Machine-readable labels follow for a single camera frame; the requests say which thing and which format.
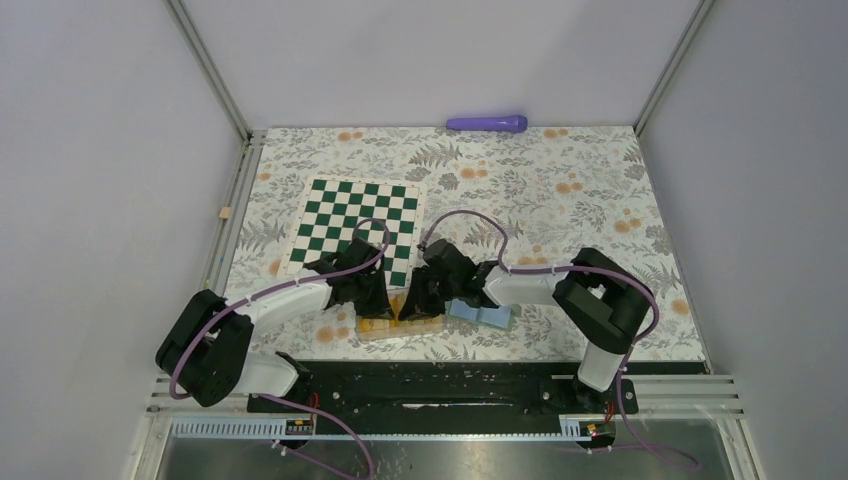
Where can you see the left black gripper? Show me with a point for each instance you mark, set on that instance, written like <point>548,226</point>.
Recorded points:
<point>380,308</point>

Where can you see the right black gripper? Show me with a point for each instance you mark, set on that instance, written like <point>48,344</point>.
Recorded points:
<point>418,304</point>

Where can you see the clear plastic card box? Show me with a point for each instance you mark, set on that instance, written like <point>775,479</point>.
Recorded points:
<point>372,329</point>

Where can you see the green leather card holder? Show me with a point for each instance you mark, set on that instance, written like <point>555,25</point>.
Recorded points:
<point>496,317</point>

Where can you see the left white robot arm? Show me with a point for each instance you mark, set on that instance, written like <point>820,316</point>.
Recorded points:
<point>207,351</point>

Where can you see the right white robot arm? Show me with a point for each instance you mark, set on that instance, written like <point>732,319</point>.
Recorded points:
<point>606,304</point>

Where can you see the green white chessboard mat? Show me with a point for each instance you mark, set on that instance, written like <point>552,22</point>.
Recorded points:
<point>335,209</point>

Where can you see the floral tablecloth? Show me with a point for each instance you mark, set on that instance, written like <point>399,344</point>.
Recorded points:
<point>541,195</point>

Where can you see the purple cylinder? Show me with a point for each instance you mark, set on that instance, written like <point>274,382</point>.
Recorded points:
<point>511,124</point>

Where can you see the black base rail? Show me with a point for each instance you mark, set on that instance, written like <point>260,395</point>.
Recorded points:
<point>447,398</point>

